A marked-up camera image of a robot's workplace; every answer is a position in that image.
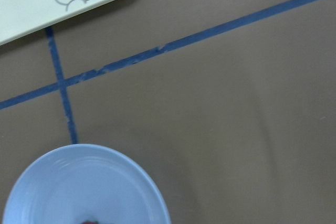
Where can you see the red strawberry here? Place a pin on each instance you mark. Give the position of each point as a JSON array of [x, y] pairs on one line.
[[90, 222]]

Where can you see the blue plate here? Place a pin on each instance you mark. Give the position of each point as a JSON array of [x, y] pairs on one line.
[[80, 182]]

